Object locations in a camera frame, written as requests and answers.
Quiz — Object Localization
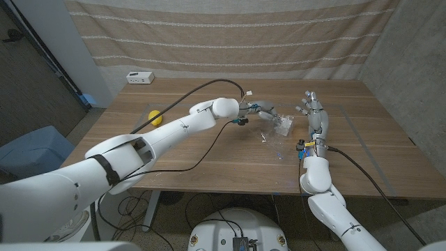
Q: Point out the black door handle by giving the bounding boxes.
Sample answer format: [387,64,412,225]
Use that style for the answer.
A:
[2,29,24,43]

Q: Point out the clear cellophane sheet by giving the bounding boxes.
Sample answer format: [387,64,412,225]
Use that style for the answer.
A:
[259,114,306,163]

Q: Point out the small white box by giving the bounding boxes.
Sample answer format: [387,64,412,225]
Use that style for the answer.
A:
[275,116,293,137]

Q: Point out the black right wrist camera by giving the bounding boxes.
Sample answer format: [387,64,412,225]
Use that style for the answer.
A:
[295,139,307,160]

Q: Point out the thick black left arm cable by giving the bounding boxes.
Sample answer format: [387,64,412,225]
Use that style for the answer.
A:
[130,79,245,135]

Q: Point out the grey electronics module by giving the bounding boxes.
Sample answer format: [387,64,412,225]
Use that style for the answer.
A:
[232,236,259,251]

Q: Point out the white sneaker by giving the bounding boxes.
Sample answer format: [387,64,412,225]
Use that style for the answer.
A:
[45,211,91,243]

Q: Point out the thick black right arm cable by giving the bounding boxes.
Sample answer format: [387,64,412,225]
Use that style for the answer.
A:
[326,146,428,247]

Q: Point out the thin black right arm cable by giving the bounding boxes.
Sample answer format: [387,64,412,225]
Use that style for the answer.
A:
[298,158,323,251]

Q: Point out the thin black torso cable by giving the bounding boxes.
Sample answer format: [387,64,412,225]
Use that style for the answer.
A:
[184,192,245,240]

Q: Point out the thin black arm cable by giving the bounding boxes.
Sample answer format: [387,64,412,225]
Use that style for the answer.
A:
[298,158,323,251]
[96,120,234,251]

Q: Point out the white floor mat yellow print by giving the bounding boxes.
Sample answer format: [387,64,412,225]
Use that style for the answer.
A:
[45,193,119,243]

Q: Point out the yellow lemon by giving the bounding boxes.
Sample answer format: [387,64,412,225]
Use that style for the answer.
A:
[148,109,164,127]

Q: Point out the white robot chest plate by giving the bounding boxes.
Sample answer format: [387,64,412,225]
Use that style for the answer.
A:
[0,241,142,251]

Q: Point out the dark round grille disc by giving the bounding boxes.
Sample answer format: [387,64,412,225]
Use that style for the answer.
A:
[160,190,185,206]

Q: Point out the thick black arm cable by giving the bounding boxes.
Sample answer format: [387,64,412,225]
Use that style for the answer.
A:
[326,146,428,247]
[130,79,245,135]

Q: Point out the white power strip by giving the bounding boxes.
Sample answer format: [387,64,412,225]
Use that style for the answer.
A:
[125,71,155,85]

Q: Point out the black door frame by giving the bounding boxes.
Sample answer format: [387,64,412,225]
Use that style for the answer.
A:
[0,0,92,112]

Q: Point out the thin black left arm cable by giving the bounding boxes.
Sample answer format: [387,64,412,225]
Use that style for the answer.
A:
[96,120,234,251]

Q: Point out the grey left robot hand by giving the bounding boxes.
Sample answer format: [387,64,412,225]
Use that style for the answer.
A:
[238,100,282,126]

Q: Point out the blue-grey storage bin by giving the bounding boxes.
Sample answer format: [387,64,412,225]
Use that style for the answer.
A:
[0,125,76,185]

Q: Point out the beige striped backdrop cloth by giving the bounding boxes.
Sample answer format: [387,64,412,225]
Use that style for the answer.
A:
[64,0,401,80]

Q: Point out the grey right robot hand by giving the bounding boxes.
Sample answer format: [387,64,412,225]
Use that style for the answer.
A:
[295,91,330,158]

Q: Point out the black floor cable tangle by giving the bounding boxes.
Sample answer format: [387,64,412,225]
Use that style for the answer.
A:
[111,193,163,242]

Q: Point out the small light blue object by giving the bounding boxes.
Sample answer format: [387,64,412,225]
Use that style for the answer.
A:
[82,93,99,107]

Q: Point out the white robot torso base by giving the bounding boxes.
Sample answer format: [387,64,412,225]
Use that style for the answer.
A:
[187,208,289,251]

